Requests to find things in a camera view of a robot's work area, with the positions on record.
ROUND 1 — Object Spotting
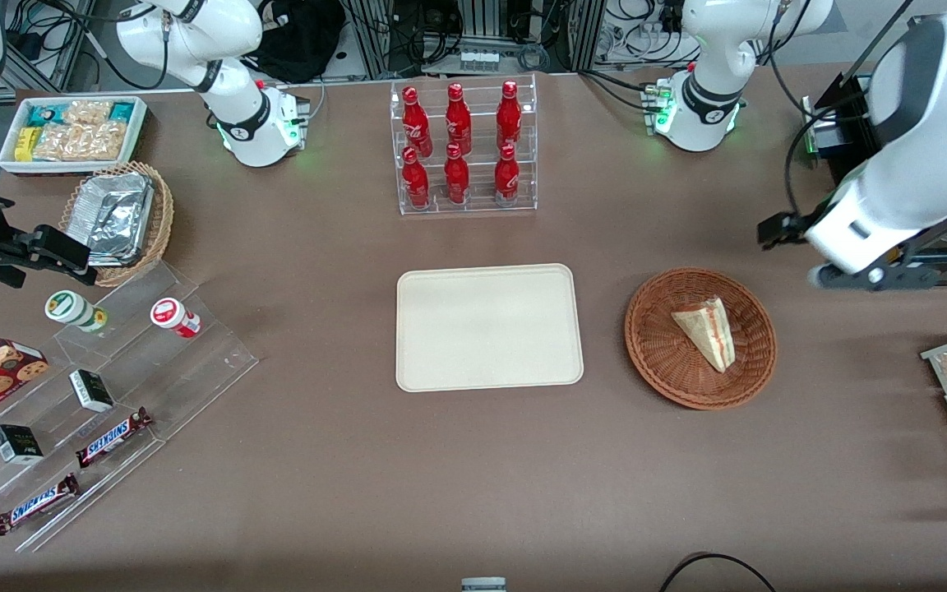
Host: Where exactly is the black base cable bundle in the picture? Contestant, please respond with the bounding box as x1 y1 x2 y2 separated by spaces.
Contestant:
579 69 665 113

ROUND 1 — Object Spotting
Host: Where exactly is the clear acrylic step shelf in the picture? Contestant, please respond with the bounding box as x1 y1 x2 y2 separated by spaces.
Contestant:
0 261 260 553

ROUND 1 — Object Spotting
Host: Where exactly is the green lid white bottle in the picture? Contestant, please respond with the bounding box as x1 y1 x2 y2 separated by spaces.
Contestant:
44 290 109 334

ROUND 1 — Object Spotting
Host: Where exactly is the black bag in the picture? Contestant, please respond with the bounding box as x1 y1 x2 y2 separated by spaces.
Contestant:
253 0 348 84

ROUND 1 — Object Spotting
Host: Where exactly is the light wicker basket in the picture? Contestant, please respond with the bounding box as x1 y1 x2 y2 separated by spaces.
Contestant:
58 160 175 289

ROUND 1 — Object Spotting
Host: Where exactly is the aluminium profile frame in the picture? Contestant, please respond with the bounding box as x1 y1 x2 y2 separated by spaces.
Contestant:
356 0 606 76

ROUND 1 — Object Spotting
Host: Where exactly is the aluminium foil container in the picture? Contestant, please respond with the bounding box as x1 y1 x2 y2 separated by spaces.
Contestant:
81 172 155 267

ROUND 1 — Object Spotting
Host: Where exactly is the black metal rack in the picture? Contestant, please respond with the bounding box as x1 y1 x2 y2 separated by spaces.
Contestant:
802 72 947 289

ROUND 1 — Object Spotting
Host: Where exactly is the white snack bin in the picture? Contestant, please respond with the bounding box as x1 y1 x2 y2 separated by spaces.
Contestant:
0 95 150 178

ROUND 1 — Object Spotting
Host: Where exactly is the snickers chocolate bar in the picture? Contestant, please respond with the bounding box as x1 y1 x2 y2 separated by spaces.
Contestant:
0 473 81 537
75 407 154 469

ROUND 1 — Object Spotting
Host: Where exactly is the red lid white bottle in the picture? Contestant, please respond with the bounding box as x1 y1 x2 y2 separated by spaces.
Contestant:
150 298 201 340

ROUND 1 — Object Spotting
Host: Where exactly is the cream rectangular tray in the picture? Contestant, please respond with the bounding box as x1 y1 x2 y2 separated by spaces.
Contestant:
395 263 585 393

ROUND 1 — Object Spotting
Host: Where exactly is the small clear cracker bag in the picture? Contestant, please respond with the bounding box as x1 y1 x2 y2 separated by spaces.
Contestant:
61 99 114 126

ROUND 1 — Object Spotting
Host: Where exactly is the small black box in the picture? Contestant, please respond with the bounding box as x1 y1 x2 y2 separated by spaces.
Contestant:
69 369 115 414
0 424 44 466

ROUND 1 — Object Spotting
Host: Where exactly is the triangle sandwich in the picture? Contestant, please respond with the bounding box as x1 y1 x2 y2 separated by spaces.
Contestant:
671 297 736 373

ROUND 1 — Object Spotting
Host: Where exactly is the clear acrylic bottle rack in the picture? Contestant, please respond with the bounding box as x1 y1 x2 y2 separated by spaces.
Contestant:
390 74 538 216

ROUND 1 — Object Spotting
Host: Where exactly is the red cola bottle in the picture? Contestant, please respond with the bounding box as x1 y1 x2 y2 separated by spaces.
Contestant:
497 81 522 151
401 86 433 159
401 146 431 209
494 144 520 206
445 82 473 155
443 143 470 205

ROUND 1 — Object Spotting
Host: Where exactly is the brown round wicker basket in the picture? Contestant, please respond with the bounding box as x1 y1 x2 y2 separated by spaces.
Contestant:
624 267 777 410

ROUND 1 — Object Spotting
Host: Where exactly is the black floor cable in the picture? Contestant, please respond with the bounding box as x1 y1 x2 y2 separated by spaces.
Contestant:
658 552 778 592

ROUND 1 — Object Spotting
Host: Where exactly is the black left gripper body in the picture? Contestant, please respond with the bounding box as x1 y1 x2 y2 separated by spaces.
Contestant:
757 212 810 247

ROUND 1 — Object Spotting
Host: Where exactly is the large clear cracker bag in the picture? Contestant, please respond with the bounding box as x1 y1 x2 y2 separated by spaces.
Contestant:
33 122 127 162

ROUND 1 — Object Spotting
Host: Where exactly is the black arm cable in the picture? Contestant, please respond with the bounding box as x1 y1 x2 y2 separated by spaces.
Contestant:
783 82 869 217

